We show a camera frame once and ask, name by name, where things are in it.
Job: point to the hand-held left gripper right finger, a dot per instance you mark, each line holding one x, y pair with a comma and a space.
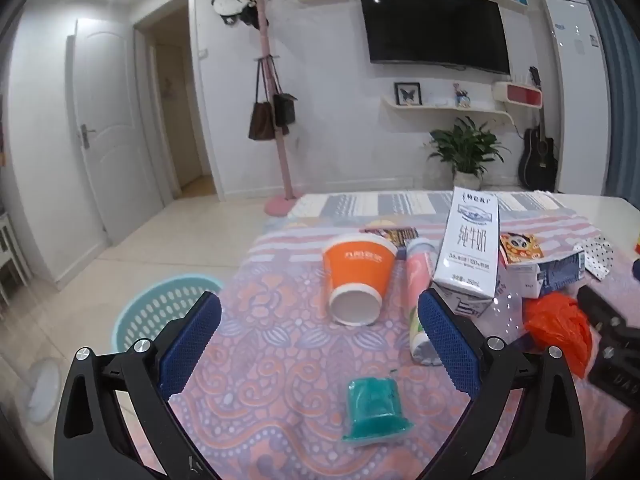
447, 345

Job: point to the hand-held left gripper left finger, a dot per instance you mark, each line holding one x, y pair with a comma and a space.
192, 345

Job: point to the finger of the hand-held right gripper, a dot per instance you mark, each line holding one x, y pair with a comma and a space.
600, 307

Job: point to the white polka dot paper bag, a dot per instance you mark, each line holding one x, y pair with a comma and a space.
595, 257

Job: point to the teal perforated plastic basket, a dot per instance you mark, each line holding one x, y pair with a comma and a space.
155, 310

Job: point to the pink drink bottle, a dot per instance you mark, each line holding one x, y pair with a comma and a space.
419, 280

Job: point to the tall white milk carton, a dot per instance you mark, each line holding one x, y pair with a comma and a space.
467, 245

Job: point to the orange plastic bag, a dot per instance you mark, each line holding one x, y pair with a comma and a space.
557, 325

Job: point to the torn white blue carton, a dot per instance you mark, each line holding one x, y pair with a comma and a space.
545, 277

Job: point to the pink floral tablecloth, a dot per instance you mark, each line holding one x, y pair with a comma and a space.
280, 320

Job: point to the teal plastic jelly cup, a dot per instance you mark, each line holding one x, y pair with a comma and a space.
372, 407

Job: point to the orange panda snack packet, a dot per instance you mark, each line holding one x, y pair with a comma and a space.
520, 247

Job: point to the orange paper cup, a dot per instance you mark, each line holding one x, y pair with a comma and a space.
357, 275

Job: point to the dark snack packet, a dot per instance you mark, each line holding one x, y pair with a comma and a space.
395, 235

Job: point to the white round floor fan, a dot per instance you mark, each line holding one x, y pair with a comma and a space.
44, 390

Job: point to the black acoustic guitar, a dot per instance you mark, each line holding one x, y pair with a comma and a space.
537, 155

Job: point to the grey white striped mat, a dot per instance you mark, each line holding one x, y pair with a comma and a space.
360, 204

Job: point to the green potted plant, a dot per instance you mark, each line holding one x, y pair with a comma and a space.
467, 150

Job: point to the white tall standing appliance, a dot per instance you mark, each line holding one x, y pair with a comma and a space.
577, 110

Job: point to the white rack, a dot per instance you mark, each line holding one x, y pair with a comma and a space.
10, 255

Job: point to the pink coat rack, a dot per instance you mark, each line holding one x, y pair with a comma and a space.
280, 150

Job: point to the white room door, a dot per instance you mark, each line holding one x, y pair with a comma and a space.
115, 135

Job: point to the brown hanging bag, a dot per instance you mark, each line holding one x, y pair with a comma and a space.
261, 120

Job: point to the small figurine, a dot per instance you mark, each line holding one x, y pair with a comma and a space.
461, 96

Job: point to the black hanging bag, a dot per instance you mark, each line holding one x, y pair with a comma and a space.
284, 110

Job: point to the framed butterfly picture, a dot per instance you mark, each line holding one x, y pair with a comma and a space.
407, 93

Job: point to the grey blue curtain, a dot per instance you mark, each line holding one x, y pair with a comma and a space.
617, 35

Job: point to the white curved wall shelf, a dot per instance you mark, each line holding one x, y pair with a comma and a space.
450, 111

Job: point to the black wall television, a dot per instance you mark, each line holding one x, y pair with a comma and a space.
435, 25

